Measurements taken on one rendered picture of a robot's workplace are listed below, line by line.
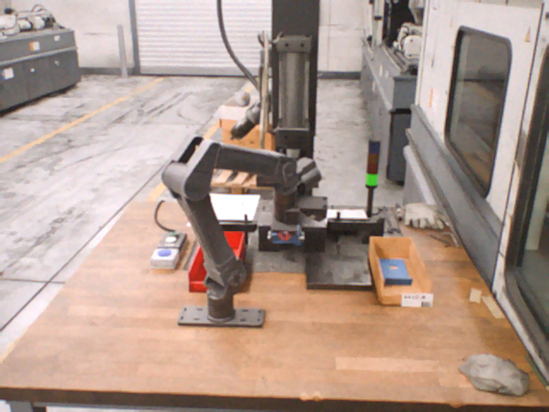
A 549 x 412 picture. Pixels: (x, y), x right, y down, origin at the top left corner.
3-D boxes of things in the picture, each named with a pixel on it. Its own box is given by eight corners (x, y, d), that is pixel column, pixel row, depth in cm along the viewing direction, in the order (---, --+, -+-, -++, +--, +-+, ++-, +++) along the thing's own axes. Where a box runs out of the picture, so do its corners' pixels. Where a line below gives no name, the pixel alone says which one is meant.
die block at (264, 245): (257, 251, 157) (257, 228, 154) (260, 237, 166) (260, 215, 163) (325, 252, 156) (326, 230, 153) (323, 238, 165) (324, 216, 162)
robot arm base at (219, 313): (180, 281, 126) (173, 296, 119) (263, 282, 125) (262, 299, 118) (183, 309, 129) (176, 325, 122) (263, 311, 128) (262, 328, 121)
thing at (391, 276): (384, 287, 137) (385, 277, 136) (378, 259, 151) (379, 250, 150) (412, 288, 137) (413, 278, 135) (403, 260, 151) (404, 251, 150)
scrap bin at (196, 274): (189, 293, 136) (187, 272, 133) (205, 248, 159) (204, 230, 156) (235, 293, 135) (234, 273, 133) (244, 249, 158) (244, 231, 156)
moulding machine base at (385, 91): (358, 85, 970) (361, 29, 933) (414, 86, 959) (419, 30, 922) (381, 188, 463) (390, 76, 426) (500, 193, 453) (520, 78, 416)
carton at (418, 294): (379, 308, 130) (382, 281, 127) (368, 260, 153) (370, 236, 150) (431, 310, 130) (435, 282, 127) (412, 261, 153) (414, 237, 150)
